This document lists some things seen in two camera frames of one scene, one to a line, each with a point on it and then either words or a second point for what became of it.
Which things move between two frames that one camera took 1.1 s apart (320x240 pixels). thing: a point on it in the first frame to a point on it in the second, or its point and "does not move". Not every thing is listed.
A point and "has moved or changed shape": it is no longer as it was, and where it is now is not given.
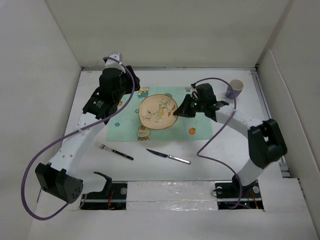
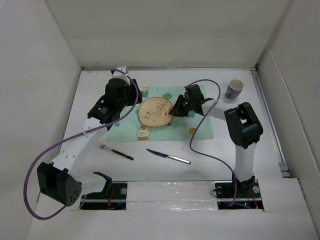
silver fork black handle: [103, 147] does not move
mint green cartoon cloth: [129, 126] does not move
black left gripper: [128, 77] to [132, 89]
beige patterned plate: [156, 111] has moved or changed shape
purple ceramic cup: [237, 86] does not move
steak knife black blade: [174, 158] does not move
